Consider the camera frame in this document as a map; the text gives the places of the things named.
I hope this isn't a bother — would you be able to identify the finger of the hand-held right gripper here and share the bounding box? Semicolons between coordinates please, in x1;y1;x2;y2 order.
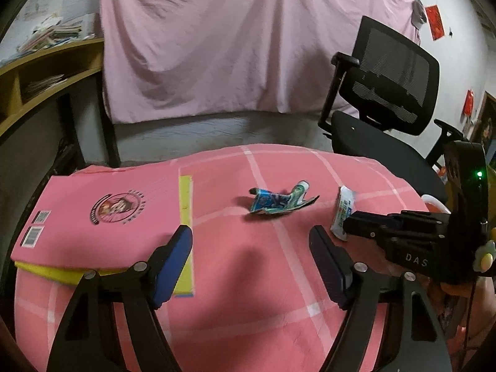
373;236;453;280
343;210;451;238

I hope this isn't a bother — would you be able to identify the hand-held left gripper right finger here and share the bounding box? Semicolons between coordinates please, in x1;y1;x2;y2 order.
309;225;455;372

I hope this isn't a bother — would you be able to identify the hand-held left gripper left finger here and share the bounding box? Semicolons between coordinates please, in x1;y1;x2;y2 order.
46;225;193;372

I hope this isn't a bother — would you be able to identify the red bin with white rim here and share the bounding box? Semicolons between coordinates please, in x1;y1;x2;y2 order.
421;194;447;213

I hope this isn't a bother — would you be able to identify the white wrapper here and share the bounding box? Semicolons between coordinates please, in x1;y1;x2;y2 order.
329;185;358;241

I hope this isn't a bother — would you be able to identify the blue green wrapper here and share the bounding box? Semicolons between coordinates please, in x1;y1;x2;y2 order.
247;180;321;216

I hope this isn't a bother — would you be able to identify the yellow book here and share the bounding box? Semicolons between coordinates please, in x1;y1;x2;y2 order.
15;175;195;300

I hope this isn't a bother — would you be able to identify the pink book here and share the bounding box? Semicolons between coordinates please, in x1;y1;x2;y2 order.
10;164;194;277

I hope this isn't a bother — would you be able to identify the framed picture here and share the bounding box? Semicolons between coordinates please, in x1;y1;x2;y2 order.
470;91;496;153

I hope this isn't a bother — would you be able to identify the red hanging ornament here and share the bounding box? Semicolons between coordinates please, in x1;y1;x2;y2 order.
461;89;477;117

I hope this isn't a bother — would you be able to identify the grey mattress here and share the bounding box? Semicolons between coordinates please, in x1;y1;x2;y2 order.
112;109;334;164

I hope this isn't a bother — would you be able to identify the black mesh office chair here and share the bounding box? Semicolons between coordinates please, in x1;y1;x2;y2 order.
317;15;466;203

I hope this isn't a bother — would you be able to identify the stack of papers in shelf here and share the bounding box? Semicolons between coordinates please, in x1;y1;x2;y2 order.
20;73;67;96

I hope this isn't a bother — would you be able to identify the pink hanging sheet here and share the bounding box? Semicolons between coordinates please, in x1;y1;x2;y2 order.
99;0;426;123

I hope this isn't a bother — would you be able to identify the wooden shelf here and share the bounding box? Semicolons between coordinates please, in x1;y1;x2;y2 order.
0;38;106;137

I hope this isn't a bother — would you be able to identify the pile of papers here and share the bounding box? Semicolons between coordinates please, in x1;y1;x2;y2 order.
16;15;98;54

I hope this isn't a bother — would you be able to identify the black cable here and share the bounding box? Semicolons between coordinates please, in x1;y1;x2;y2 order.
463;279;478;372

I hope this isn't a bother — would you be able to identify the black metal post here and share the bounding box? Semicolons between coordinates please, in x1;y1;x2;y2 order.
96;73;122;168

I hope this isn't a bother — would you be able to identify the red wall paper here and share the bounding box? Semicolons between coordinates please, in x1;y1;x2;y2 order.
424;5;446;42

